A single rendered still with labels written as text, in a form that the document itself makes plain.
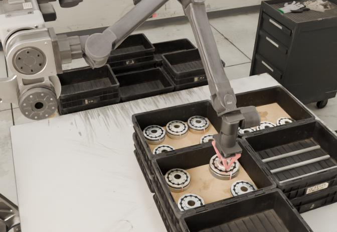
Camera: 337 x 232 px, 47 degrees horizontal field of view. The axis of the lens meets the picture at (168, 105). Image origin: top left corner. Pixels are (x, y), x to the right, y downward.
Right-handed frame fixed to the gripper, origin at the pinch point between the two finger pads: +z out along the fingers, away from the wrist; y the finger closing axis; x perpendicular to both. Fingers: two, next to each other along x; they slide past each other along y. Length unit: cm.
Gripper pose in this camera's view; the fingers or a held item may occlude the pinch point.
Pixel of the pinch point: (223, 161)
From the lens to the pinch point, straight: 140.5
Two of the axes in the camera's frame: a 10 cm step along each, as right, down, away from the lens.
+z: -0.3, 8.0, 5.9
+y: -3.3, -5.7, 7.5
